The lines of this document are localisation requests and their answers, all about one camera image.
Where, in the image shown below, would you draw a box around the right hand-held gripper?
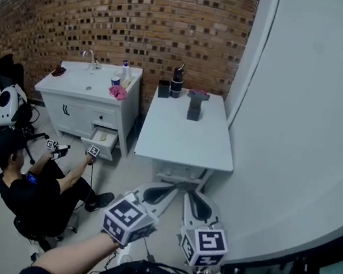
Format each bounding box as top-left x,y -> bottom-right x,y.
173,189 -> 237,273

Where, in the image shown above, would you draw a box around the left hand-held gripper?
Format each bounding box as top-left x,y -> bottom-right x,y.
98,174 -> 181,257

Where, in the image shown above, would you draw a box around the grey holder box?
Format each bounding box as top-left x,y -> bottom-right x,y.
186,96 -> 203,122

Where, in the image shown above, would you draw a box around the person's left forearm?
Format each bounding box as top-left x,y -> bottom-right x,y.
32,223 -> 122,274

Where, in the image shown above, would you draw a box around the white folding table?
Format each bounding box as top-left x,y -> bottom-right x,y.
128,82 -> 246,198

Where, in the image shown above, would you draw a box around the white open drawer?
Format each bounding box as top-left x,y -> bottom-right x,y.
78,122 -> 120,162

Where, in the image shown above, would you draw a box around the dark square container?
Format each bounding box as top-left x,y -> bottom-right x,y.
156,78 -> 172,100

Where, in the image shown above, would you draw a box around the grey cloth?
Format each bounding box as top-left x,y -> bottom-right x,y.
186,90 -> 211,103

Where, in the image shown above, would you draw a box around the pink cloth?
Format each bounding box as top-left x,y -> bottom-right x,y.
187,87 -> 212,100
106,83 -> 130,103

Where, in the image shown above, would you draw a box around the black bottle with white band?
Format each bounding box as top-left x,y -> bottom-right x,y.
168,63 -> 187,100

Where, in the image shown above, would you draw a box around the beige wooden strips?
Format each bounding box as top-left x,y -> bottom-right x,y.
121,74 -> 135,90

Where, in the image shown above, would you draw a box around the white sink cabinet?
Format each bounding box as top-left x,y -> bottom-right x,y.
25,53 -> 146,164

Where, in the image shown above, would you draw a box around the white spray bottle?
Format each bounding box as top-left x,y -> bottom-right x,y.
118,59 -> 134,84

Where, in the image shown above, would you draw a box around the chrome faucet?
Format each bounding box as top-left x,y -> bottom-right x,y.
79,49 -> 104,73

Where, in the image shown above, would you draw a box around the dark red cloth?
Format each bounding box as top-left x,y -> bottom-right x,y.
51,63 -> 68,78

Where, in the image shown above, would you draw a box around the white rounded pod device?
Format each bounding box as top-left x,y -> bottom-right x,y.
0,82 -> 30,131

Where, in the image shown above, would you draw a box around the black office chair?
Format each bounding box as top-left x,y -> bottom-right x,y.
0,51 -> 60,166

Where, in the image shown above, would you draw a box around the white wall pipe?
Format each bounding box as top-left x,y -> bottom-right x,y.
223,0 -> 280,135

